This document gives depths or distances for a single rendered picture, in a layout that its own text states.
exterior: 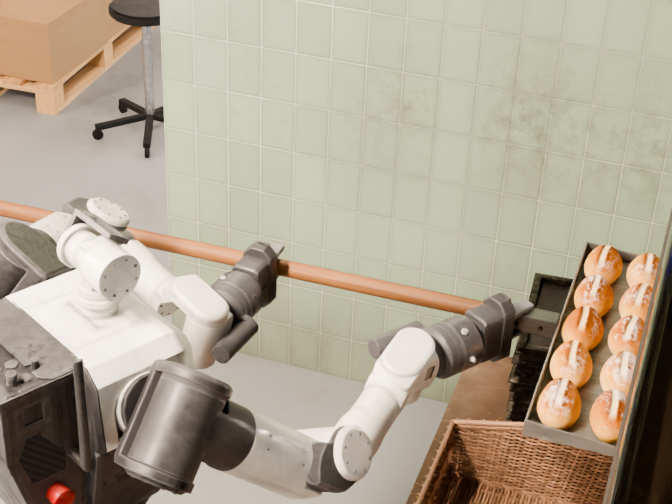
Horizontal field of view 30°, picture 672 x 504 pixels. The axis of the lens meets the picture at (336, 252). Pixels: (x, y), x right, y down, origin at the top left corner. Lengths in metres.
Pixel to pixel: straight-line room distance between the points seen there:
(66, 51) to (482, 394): 3.08
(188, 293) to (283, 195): 1.61
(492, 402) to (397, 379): 1.04
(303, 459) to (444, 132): 1.78
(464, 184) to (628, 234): 0.45
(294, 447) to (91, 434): 0.27
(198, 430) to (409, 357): 0.46
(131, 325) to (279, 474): 0.28
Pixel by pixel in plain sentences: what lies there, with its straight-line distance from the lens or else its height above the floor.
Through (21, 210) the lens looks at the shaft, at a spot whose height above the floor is 1.19.
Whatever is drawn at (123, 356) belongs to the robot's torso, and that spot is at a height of 1.40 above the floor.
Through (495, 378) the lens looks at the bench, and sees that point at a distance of 3.01.
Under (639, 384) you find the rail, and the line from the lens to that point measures 1.62.
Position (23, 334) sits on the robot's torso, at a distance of 1.73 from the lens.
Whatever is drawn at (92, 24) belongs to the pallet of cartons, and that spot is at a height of 0.27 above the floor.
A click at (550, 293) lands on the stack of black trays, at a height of 0.90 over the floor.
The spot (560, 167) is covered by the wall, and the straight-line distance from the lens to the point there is 3.34.
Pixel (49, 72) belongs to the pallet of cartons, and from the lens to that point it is 5.44.
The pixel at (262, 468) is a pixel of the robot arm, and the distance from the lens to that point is 1.68.
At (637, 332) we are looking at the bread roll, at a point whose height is 1.23.
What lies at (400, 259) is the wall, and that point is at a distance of 3.60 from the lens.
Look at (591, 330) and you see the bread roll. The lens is 2.09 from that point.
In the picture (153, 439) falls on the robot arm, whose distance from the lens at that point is 1.59.
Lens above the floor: 2.40
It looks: 32 degrees down
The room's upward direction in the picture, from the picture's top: 3 degrees clockwise
